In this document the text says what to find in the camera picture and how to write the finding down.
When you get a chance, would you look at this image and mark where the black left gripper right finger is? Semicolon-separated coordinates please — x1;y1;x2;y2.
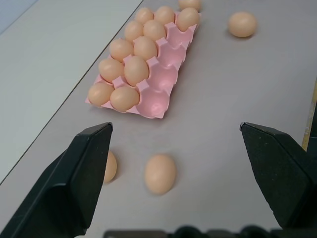
239;121;317;230

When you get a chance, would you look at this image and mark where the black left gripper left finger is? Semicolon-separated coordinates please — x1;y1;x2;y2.
0;121;114;238

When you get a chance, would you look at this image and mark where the pink plastic egg tray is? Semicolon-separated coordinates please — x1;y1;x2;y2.
85;10;203;120

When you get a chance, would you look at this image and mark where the beige egg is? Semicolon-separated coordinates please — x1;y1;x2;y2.
110;86;140;110
102;150;117;184
133;36;158;61
135;7;155;23
88;82;114;105
178;0;202;12
154;5;175;25
124;20;145;41
228;11;258;38
98;58;125;83
109;39;135;62
176;7;201;32
124;56;150;87
144;153;177;195
143;19;166;42

